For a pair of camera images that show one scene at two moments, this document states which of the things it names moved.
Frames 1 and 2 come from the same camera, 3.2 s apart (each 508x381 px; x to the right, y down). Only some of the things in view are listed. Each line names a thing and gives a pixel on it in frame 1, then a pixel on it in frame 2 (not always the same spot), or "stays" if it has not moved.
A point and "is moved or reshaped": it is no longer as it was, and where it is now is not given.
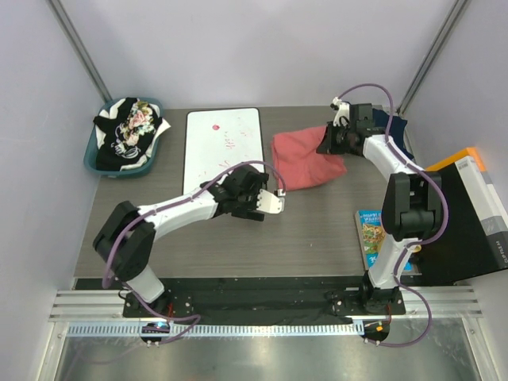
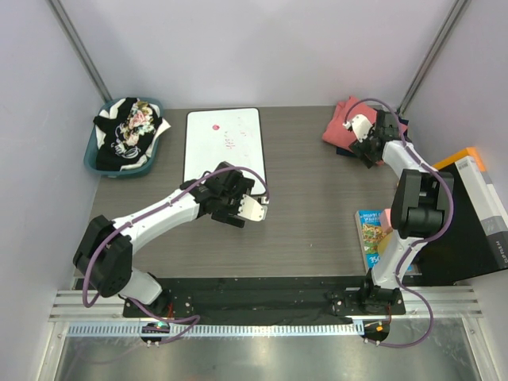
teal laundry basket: [91, 149] stays
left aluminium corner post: [77, 45] stays
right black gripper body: [338, 139] → [363, 150]
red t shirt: [295, 154] is moved or reshaped
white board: [217, 140] stays
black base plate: [255, 299] stays
